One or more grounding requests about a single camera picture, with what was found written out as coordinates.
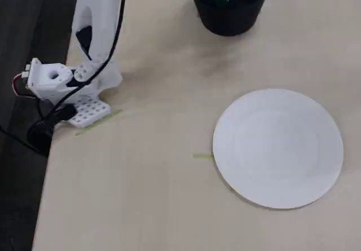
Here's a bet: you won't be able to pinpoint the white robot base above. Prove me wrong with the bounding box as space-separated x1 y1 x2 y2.
28 58 112 128

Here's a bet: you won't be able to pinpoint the long green tape strip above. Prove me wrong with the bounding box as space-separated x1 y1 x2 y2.
74 109 124 136

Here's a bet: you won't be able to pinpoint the white paper plate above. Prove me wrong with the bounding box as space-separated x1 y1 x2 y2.
212 88 345 210

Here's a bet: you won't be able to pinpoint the small controller board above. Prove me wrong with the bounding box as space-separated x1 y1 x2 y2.
21 63 33 91

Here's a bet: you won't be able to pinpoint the thick black camera cable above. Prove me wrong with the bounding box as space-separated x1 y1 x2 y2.
36 0 133 127

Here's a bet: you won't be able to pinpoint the thin black power cable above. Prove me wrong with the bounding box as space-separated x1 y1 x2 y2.
0 126 39 152

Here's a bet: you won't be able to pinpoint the red controller board wires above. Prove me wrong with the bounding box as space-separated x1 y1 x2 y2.
12 73 29 96

